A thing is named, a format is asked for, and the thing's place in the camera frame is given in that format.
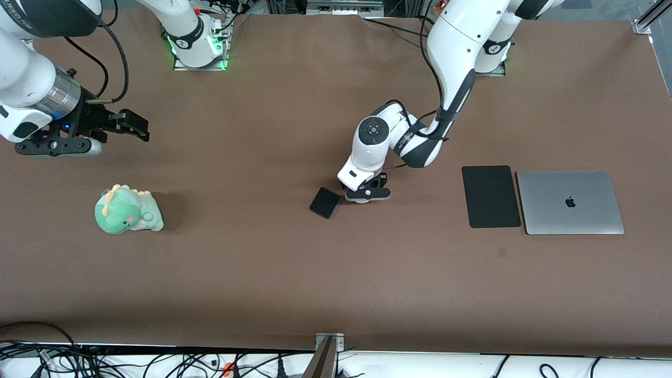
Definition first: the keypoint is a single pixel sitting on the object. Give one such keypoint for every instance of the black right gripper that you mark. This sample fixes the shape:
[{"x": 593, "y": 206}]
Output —
[{"x": 90, "y": 119}]

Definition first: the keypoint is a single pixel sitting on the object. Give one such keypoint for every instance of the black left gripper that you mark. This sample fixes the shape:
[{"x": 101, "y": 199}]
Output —
[{"x": 379, "y": 181}]

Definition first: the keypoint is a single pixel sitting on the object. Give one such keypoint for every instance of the dark blue square plate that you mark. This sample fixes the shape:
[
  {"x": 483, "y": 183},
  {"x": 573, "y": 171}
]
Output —
[{"x": 325, "y": 202}]

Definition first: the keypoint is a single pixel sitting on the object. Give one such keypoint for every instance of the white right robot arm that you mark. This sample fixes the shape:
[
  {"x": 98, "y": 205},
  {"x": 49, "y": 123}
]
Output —
[{"x": 21, "y": 73}]

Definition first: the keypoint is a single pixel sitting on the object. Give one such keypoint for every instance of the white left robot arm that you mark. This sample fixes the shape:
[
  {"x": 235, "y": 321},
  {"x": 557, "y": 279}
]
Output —
[{"x": 457, "y": 42}]

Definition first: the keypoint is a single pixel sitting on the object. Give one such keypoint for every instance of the black mouse pad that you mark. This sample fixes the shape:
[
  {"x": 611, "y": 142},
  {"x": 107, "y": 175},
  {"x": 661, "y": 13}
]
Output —
[{"x": 491, "y": 197}]

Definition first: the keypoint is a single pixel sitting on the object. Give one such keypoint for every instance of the green dinosaur plush toy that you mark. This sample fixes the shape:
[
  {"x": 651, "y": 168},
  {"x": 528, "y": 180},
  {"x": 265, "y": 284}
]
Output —
[{"x": 126, "y": 210}]

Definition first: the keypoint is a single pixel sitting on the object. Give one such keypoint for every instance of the grey equipment box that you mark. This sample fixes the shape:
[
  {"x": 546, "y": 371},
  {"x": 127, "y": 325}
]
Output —
[{"x": 344, "y": 5}]

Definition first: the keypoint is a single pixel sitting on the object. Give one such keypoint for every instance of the silver laptop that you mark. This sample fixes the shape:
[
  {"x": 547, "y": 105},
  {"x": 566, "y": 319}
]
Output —
[{"x": 570, "y": 202}]

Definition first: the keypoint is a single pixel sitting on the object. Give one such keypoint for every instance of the orange plug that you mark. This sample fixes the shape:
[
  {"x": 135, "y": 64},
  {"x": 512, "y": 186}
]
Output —
[{"x": 227, "y": 369}]

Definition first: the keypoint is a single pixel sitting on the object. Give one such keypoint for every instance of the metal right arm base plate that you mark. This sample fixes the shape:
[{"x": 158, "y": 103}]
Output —
[{"x": 181, "y": 64}]

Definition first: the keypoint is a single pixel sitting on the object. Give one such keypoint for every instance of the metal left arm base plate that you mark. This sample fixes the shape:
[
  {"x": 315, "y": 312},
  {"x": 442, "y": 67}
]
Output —
[{"x": 499, "y": 69}]

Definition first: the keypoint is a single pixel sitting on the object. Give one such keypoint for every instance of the aluminium frame profile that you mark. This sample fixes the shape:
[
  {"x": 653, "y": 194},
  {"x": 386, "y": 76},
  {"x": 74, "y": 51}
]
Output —
[{"x": 651, "y": 18}]

